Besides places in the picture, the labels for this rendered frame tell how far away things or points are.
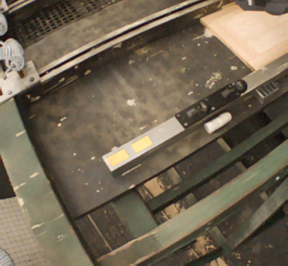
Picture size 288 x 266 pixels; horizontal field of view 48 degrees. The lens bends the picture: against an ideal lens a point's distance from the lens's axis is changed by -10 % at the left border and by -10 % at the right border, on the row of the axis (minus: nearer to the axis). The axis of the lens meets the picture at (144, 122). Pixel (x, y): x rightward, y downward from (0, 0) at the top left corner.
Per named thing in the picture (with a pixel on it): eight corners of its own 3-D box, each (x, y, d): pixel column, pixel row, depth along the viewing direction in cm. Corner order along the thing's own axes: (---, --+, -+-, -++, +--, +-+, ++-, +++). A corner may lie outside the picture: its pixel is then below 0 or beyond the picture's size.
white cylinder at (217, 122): (209, 135, 97) (231, 121, 99) (210, 130, 95) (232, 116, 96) (203, 128, 98) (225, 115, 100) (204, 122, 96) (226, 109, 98)
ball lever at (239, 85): (232, 97, 99) (252, 88, 86) (222, 103, 99) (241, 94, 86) (226, 86, 100) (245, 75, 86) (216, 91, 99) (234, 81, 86)
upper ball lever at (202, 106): (199, 117, 97) (217, 109, 84) (187, 124, 96) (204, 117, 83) (193, 105, 97) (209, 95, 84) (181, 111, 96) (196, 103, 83)
